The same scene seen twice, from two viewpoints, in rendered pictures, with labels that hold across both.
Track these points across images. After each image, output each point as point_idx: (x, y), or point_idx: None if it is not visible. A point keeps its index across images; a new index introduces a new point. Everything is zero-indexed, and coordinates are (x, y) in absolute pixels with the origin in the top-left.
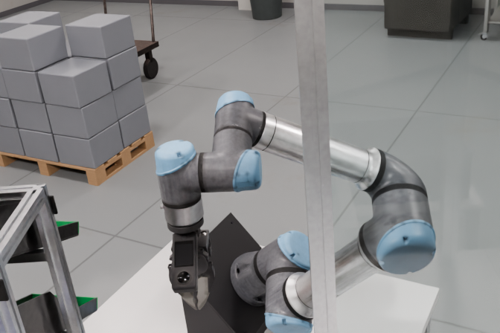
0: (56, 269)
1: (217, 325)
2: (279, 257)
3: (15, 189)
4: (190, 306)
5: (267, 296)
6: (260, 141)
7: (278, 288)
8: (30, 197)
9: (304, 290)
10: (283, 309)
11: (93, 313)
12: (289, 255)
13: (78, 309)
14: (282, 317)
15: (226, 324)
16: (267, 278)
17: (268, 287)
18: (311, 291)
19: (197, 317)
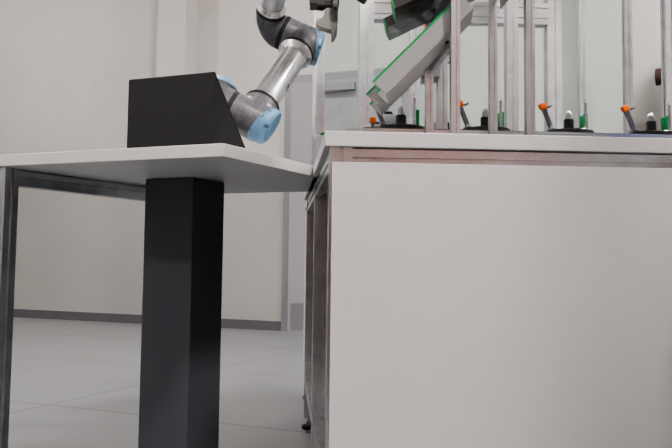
0: None
1: (234, 138)
2: (227, 86)
3: None
4: (218, 121)
5: (250, 106)
6: None
7: (256, 96)
8: None
9: (276, 89)
10: (272, 106)
11: (145, 147)
12: (232, 83)
13: None
14: (277, 109)
15: (239, 135)
16: (234, 99)
17: (244, 102)
18: (281, 88)
19: (221, 134)
